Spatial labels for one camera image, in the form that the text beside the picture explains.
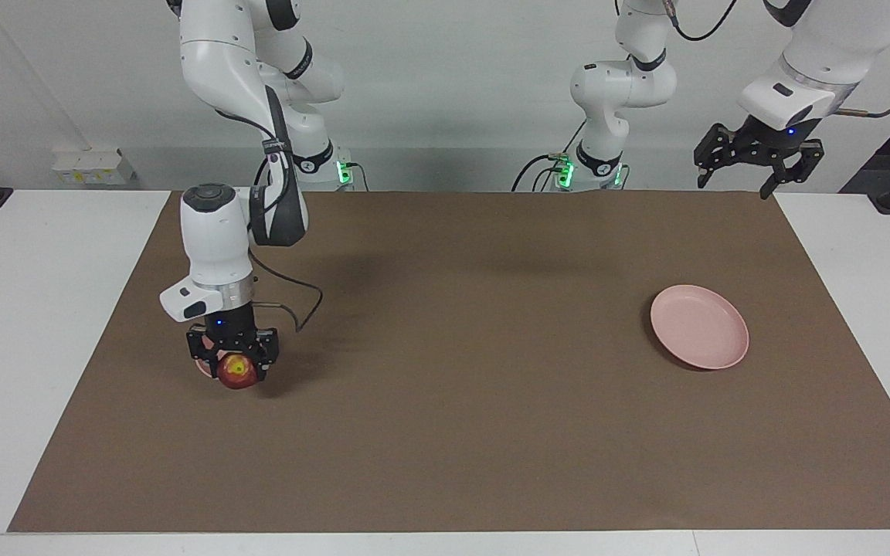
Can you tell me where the brown table mat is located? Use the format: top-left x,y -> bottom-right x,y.
7,191 -> 890,534

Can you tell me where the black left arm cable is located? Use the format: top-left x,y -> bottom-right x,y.
665,0 -> 890,118

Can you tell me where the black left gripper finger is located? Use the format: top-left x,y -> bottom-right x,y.
758,138 -> 825,201
693,123 -> 734,189

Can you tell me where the red apple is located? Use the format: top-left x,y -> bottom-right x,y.
217,353 -> 258,390

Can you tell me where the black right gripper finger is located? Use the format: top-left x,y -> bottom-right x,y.
255,328 -> 282,382
187,329 -> 223,378

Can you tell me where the white power strip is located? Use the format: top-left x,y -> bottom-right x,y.
53,149 -> 137,186

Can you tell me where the pink plate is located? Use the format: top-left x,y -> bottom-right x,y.
650,284 -> 750,371

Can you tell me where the black base cable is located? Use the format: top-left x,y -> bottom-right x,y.
512,154 -> 566,192

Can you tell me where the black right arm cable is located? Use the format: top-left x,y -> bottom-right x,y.
213,85 -> 324,333

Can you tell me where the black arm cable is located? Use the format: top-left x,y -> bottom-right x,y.
665,0 -> 890,118
213,85 -> 324,333

